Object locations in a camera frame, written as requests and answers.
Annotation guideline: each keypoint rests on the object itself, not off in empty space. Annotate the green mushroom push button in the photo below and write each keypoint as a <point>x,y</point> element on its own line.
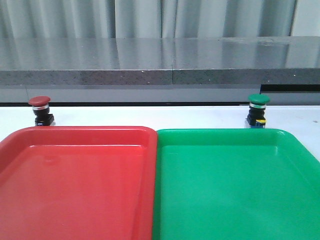
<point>256,114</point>

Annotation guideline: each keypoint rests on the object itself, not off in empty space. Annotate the red mushroom push button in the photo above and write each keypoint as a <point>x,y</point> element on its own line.
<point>41,110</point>

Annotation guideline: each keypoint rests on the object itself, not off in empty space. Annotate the grey stone countertop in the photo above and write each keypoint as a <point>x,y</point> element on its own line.
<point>130,71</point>

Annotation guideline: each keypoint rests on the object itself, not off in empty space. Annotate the green plastic tray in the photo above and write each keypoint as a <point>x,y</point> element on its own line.
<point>235,184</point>

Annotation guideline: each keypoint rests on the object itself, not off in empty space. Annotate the red plastic tray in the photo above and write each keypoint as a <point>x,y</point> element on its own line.
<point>78,183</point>

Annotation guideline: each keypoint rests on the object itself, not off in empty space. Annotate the white pleated curtain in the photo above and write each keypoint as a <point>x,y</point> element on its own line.
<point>151,19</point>

